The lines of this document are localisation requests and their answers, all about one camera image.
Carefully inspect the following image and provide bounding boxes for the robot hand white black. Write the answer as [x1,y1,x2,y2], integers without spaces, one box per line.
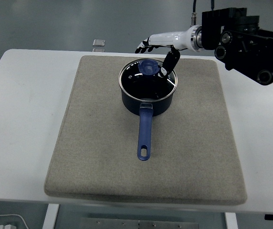
[135,25,195,79]

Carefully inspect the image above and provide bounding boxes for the glass pot lid blue knob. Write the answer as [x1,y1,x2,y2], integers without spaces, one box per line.
[118,58,179,101]

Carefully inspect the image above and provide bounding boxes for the dark blue saucepan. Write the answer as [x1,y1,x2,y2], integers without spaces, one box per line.
[120,82,176,162]

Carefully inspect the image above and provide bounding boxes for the beige fabric mat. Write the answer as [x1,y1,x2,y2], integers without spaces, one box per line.
[43,55,248,207]

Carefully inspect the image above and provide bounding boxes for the grey metal plate with screws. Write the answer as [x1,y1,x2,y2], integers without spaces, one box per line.
[80,217,200,229]

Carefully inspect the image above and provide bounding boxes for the white table leg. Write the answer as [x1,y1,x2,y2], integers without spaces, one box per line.
[42,204,61,229]
[224,212,239,229]

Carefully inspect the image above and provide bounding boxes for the white cable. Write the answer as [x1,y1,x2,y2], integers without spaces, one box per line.
[0,214,30,229]

